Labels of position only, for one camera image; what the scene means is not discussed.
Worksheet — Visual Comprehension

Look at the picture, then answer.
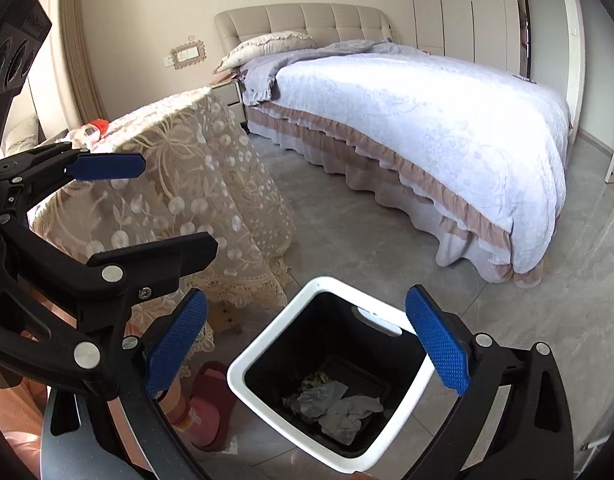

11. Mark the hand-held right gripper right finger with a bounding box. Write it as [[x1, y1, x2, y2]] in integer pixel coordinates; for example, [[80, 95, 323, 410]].
[[405, 284, 575, 480]]

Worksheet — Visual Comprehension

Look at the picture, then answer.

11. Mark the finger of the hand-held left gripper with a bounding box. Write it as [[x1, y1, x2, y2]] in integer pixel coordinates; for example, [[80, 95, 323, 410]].
[[0, 141, 146, 226], [0, 217, 218, 401]]

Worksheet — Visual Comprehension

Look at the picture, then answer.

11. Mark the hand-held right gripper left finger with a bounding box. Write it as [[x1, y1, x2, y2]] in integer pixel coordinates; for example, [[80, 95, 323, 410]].
[[114, 287, 212, 480]]

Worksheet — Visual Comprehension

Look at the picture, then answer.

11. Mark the clear plastic bottle red cap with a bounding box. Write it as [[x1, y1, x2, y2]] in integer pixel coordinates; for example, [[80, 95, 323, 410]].
[[69, 118, 110, 149]]

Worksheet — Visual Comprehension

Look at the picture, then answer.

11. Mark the white bin with black liner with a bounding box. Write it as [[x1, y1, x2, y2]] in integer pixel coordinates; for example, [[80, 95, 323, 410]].
[[227, 276, 438, 476]]

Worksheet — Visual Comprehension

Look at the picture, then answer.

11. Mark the person's leg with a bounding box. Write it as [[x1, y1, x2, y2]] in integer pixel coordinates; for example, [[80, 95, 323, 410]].
[[154, 375, 202, 443]]

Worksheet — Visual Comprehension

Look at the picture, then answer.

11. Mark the beige lace tablecloth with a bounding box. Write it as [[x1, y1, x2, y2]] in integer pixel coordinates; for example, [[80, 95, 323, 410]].
[[29, 87, 296, 335]]

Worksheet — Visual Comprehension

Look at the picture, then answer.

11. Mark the dark red slipper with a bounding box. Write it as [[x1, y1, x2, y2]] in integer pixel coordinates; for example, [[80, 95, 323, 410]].
[[186, 360, 238, 453]]

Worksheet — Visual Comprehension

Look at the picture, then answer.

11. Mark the beige window seat cushion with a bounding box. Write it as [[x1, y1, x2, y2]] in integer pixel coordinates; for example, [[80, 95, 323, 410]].
[[1, 110, 62, 158]]

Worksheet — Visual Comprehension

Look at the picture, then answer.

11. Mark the crumpled white tissue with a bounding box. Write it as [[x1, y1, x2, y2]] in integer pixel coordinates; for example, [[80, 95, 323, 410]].
[[283, 381, 348, 424], [319, 395, 384, 446]]

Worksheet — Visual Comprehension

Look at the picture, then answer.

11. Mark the colourful crumpled wrapper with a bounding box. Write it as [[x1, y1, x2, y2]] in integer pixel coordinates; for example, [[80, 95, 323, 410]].
[[301, 371, 334, 392]]

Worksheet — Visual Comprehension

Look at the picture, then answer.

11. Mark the grey nightstand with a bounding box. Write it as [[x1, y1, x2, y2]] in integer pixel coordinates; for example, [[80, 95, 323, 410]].
[[210, 80, 246, 122]]

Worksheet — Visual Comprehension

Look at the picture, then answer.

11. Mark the person's pink clothing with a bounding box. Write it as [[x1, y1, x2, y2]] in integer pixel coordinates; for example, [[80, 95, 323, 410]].
[[0, 375, 46, 480]]

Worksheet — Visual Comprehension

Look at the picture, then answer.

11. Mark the white floral pillow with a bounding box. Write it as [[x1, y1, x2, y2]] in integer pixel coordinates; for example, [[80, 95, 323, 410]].
[[214, 31, 318, 75]]

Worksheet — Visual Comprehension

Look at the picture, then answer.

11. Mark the pale ruffled bedspread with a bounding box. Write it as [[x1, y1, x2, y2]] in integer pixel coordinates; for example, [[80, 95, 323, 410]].
[[244, 42, 572, 288]]

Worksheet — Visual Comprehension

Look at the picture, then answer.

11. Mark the grey ruffled blanket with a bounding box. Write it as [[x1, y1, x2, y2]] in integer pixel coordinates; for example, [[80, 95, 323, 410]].
[[243, 39, 402, 107]]

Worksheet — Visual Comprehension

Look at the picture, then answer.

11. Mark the beige upholstered bed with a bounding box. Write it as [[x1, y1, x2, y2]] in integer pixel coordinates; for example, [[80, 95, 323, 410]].
[[214, 4, 572, 288]]

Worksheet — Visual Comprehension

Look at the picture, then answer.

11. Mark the beige wardrobe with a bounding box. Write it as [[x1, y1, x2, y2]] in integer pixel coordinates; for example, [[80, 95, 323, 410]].
[[406, 0, 535, 81]]

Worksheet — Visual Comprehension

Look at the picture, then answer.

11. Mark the framed wall switch panel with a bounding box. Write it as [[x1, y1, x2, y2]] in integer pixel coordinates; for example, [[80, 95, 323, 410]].
[[171, 42, 208, 70]]

